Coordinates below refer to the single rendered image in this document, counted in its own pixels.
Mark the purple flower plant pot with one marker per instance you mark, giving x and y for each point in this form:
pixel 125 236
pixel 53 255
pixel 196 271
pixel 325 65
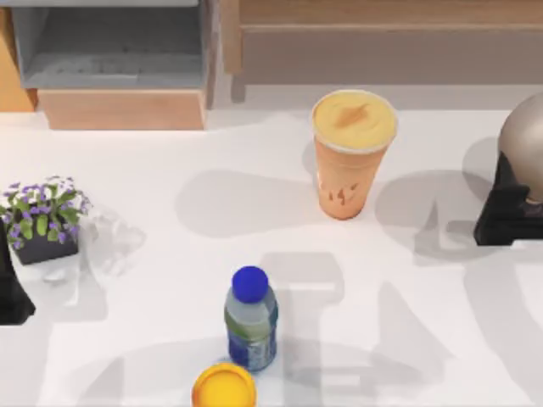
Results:
pixel 42 220

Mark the pale wooden drawer front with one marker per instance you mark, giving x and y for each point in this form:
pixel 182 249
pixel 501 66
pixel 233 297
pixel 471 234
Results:
pixel 123 108

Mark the orange drink cup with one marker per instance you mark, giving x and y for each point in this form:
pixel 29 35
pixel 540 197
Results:
pixel 347 169

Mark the blue capped water bottle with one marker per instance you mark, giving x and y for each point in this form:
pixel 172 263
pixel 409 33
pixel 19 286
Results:
pixel 251 326

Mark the wooden cupboard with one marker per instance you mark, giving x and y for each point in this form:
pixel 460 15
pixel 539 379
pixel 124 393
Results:
pixel 10 68

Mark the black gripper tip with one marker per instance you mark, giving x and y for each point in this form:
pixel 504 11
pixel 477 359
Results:
pixel 10 297

